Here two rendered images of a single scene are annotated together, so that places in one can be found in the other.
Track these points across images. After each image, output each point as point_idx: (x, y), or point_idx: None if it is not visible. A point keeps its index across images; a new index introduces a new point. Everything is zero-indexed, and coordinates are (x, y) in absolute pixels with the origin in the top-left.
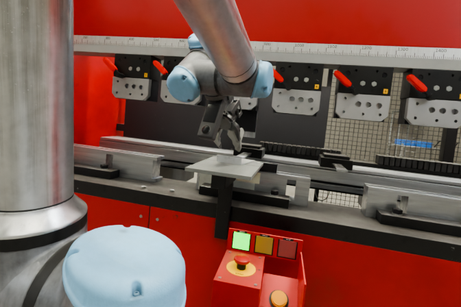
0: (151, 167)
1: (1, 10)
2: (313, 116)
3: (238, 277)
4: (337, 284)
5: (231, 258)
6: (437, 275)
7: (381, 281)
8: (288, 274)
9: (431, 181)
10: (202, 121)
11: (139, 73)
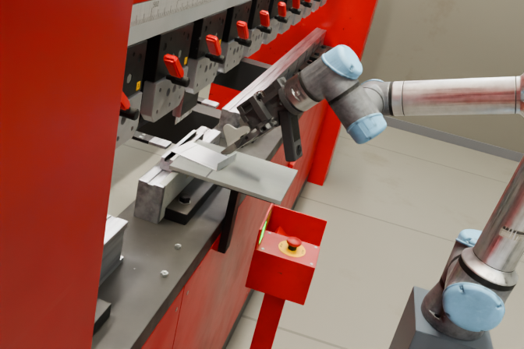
0: (121, 243)
1: None
2: None
3: (306, 253)
4: (252, 211)
5: (275, 250)
6: (276, 160)
7: None
8: (238, 232)
9: None
10: (293, 142)
11: (130, 87)
